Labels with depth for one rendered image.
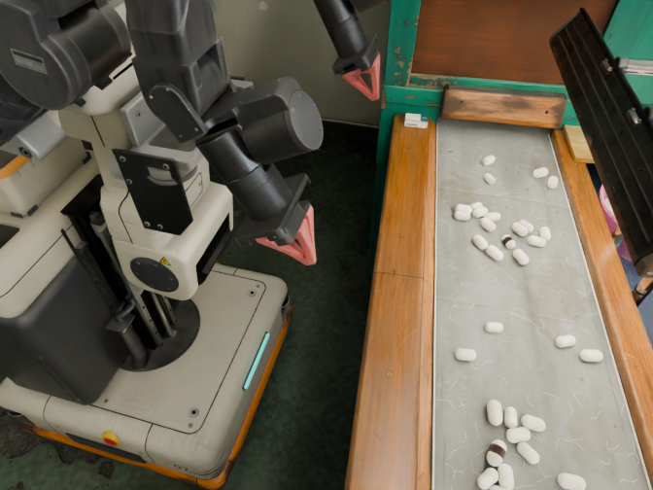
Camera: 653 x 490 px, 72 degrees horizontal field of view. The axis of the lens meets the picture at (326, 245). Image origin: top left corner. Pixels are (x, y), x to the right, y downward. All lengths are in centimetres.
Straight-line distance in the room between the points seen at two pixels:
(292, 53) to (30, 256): 172
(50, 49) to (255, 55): 206
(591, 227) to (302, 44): 168
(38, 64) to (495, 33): 101
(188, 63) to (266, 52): 205
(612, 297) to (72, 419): 128
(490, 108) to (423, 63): 21
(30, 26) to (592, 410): 86
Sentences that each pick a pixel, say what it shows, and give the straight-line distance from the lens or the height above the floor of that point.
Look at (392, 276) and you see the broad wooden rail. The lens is 87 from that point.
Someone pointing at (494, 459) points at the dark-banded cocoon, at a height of 76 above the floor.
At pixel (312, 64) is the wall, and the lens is 241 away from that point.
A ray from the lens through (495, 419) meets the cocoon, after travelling 77.
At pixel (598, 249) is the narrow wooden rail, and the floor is 76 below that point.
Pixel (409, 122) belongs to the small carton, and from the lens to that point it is 126.
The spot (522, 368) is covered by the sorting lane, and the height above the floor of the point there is 74.
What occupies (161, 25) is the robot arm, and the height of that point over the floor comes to 128.
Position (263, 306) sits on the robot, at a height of 28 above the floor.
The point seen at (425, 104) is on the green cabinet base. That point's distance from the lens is 132.
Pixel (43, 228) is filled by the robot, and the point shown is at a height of 80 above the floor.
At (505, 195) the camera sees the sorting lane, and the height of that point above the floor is 74.
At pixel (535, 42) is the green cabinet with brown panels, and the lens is 129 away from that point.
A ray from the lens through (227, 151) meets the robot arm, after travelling 47.
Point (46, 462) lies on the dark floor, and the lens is 172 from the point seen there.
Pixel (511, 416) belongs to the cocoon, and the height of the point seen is 76.
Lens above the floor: 143
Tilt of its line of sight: 47 degrees down
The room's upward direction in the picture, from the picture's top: straight up
